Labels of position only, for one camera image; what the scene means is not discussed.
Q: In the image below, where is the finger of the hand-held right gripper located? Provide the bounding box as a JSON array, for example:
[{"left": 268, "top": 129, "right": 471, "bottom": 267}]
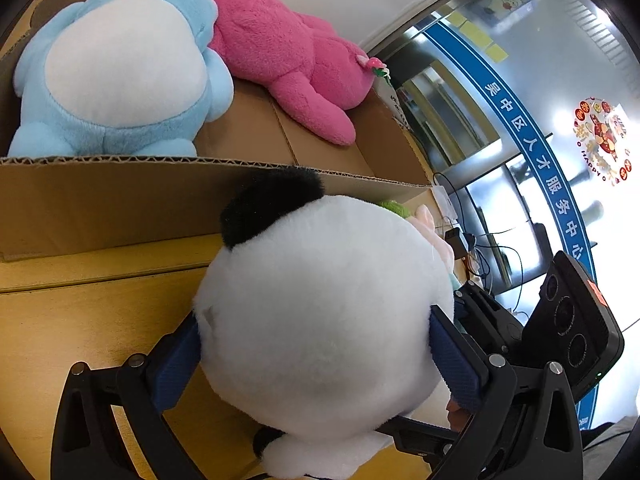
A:
[
  {"left": 452, "top": 280, "right": 524, "bottom": 367},
  {"left": 376, "top": 415, "right": 464, "bottom": 459}
]

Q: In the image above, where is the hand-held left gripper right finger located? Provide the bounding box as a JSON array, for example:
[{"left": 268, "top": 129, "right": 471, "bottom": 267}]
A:
[{"left": 429, "top": 304, "right": 587, "bottom": 480}]

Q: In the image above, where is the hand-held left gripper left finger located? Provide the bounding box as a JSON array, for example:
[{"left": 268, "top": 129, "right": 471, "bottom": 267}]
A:
[{"left": 50, "top": 311, "right": 202, "bottom": 480}]

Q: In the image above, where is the pink pig plush toy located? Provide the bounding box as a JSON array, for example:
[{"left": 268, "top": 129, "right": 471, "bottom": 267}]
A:
[{"left": 379, "top": 199, "right": 457, "bottom": 290}]

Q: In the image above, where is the white panda plush toy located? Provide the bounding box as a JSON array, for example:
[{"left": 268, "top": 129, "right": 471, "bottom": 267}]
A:
[{"left": 191, "top": 166, "right": 457, "bottom": 480}]

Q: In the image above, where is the brown cardboard box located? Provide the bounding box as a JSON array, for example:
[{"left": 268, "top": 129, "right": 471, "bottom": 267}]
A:
[{"left": 0, "top": 0, "right": 434, "bottom": 263}]

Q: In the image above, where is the person's right hand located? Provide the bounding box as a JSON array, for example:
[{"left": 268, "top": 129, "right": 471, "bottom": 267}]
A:
[{"left": 446, "top": 397, "right": 474, "bottom": 434}]

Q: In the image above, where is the black power adapter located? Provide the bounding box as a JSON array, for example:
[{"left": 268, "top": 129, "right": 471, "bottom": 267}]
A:
[{"left": 444, "top": 227, "right": 470, "bottom": 258}]

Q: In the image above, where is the computer monitor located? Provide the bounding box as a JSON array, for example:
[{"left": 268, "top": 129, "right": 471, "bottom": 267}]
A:
[{"left": 465, "top": 156, "right": 550, "bottom": 295}]

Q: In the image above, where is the blue window banner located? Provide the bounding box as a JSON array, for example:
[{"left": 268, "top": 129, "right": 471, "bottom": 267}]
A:
[{"left": 423, "top": 21, "right": 599, "bottom": 431}]

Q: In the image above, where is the red festive window sticker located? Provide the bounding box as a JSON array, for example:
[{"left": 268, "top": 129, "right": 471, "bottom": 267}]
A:
[{"left": 572, "top": 99, "right": 632, "bottom": 185}]

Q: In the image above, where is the row of yellow sticky notes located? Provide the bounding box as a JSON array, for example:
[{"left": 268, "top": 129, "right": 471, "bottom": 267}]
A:
[{"left": 444, "top": 12, "right": 508, "bottom": 65}]

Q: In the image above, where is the blue bear plush toy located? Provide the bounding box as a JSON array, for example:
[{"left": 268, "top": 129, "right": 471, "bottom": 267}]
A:
[{"left": 7, "top": 0, "right": 235, "bottom": 158}]

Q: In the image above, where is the cartoon poster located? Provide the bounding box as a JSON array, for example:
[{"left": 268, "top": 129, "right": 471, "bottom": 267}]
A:
[{"left": 479, "top": 0, "right": 533, "bottom": 27}]

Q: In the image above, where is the pink bear plush toy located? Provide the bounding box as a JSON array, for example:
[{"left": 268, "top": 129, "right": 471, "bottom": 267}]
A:
[{"left": 201, "top": 0, "right": 390, "bottom": 147}]

